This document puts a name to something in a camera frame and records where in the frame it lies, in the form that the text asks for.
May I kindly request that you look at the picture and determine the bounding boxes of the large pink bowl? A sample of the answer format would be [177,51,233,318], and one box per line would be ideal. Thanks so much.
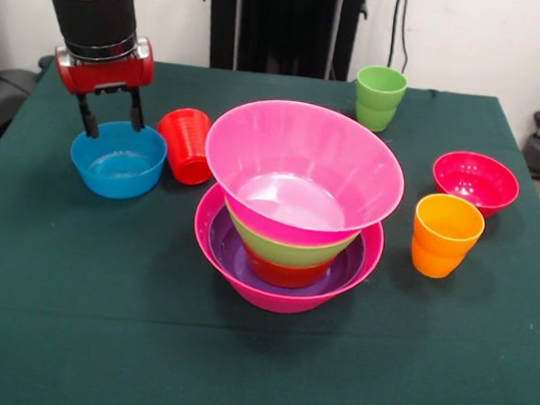
[195,92,412,257]
[186,180,390,323]

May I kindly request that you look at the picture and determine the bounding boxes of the small magenta bowl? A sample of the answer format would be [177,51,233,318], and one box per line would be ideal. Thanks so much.
[429,148,524,219]

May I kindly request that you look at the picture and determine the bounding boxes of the light green cup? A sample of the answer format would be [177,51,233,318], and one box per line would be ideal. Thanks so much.
[350,63,411,136]

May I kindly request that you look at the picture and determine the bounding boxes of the orange cup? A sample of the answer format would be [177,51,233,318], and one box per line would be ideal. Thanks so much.
[408,191,489,284]

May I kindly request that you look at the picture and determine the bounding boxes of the orange-red bowl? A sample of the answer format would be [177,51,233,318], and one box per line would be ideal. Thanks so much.
[241,245,338,294]

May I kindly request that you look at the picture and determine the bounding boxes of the blue bowl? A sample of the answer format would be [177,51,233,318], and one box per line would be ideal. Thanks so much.
[65,115,171,205]

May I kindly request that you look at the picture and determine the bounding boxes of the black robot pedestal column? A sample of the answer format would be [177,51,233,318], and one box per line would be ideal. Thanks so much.
[196,0,370,84]

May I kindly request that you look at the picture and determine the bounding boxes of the red cup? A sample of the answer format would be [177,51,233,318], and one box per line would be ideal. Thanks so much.
[151,105,220,189]

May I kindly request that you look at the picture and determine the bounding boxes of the purple bowl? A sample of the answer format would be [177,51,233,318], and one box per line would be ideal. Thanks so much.
[203,204,370,303]

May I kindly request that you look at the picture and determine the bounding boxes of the black wall cable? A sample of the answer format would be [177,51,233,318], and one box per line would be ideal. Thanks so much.
[388,0,405,69]
[397,0,415,77]

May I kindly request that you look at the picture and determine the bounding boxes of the dark green tablecloth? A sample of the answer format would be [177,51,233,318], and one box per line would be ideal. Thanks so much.
[0,45,540,405]

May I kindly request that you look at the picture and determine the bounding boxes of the light green bowl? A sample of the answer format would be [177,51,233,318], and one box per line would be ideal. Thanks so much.
[218,197,362,274]

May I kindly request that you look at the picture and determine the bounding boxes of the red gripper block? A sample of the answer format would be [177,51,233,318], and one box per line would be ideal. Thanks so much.
[46,28,158,146]

